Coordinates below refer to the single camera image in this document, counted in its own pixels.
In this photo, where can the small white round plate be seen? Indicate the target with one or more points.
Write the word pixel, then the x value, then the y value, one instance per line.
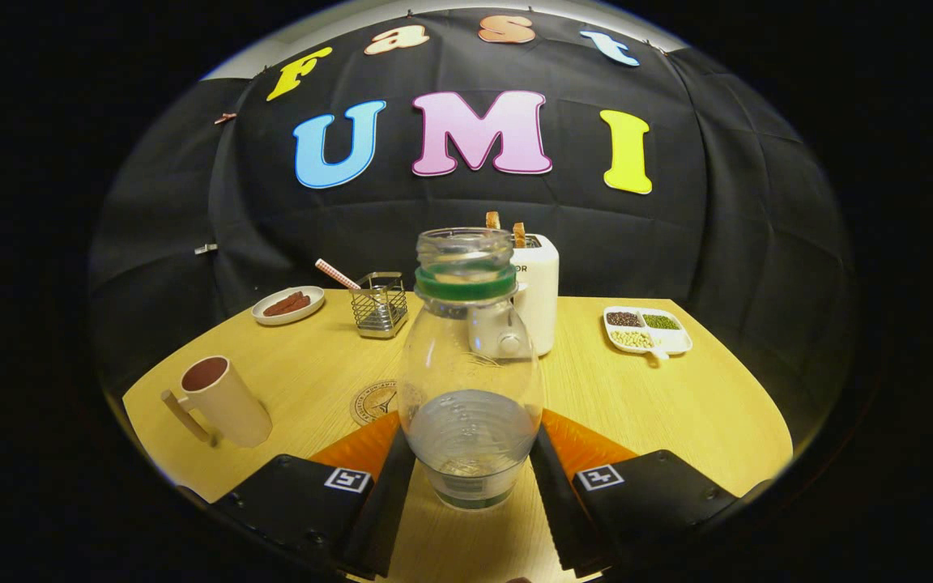
pixel 315 299

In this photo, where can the round cork coaster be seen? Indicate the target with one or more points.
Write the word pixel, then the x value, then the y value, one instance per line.
pixel 369 401

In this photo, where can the toast slice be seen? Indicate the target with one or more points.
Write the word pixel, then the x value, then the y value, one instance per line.
pixel 493 220
pixel 519 235

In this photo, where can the red striped straw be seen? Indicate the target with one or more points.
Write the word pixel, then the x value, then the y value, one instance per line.
pixel 335 274

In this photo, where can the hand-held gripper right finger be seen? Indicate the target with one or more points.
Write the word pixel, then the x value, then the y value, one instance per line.
pixel 564 518

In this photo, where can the clear plastic juice bottle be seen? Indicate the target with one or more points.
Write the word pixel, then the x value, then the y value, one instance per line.
pixel 470 453

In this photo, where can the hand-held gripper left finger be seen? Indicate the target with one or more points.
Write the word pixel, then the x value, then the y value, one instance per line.
pixel 385 518

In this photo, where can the silver clip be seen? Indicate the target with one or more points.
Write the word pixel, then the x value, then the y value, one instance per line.
pixel 206 248

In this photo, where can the black backdrop cloth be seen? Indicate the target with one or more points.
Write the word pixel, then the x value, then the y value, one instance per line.
pixel 466 202

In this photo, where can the wooden table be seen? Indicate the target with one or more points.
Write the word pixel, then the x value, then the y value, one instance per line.
pixel 677 405

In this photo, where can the white divided dish with beans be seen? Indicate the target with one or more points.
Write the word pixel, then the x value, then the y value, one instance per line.
pixel 673 340

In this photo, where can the white toaster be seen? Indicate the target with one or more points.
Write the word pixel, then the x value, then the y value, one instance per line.
pixel 543 283

